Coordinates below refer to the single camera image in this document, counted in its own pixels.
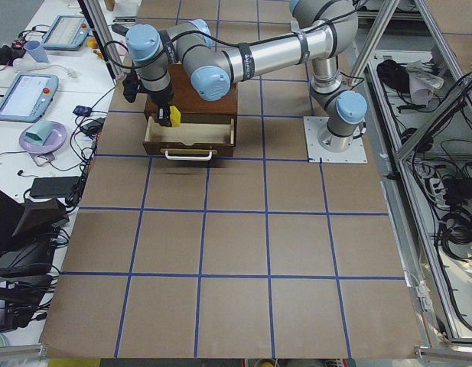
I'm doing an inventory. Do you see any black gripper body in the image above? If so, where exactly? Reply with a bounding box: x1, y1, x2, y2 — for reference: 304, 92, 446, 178
146, 84, 174, 111

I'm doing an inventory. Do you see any yellow wooden block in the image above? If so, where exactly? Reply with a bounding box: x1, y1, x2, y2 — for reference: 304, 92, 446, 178
169, 105, 181, 127

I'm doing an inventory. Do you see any light wood drawer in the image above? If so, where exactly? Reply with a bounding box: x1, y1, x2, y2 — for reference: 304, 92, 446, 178
142, 118, 236, 158

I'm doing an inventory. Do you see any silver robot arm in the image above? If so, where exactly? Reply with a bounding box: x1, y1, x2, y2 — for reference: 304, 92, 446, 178
122, 1, 367, 153

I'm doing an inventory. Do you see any dark wooden drawer cabinet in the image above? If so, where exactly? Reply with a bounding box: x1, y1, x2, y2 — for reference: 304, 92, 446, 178
143, 63, 239, 120

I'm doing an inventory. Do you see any teal block in bowl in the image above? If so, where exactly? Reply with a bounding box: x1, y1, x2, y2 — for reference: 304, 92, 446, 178
24, 119, 54, 145

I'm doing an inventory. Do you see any black power adapter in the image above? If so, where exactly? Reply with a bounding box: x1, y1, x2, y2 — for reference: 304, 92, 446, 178
80, 118, 105, 137

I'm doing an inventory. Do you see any small black connector box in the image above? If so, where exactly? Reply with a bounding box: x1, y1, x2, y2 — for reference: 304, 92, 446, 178
73, 106, 93, 117

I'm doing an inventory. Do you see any white bowl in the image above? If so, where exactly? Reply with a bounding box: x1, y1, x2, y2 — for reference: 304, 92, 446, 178
18, 119, 67, 154

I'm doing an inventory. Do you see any upper teach pendant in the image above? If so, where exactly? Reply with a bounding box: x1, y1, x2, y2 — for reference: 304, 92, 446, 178
41, 15, 90, 51

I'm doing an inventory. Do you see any teach pendant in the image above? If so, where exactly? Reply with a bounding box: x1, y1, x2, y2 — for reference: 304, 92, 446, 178
41, 15, 90, 51
0, 73, 59, 123

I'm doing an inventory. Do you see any black rectangular device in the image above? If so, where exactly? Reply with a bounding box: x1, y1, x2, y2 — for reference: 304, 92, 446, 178
29, 176, 80, 199

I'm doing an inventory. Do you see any lower teach pendant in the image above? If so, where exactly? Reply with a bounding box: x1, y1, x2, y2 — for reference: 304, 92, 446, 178
0, 73, 59, 123

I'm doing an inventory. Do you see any light blue plastic cup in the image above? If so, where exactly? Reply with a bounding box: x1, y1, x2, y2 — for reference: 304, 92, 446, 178
24, 40, 49, 63

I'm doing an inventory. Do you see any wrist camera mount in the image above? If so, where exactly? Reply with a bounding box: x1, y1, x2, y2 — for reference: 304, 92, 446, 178
122, 70, 139, 103

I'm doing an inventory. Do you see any white drawer handle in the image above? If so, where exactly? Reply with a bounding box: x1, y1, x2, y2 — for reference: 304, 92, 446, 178
162, 149, 213, 161

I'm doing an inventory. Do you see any aluminium frame post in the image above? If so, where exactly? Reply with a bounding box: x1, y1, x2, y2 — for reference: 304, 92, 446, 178
78, 0, 124, 80

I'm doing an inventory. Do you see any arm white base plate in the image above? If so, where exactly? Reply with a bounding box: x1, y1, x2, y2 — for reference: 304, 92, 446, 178
303, 116, 368, 164

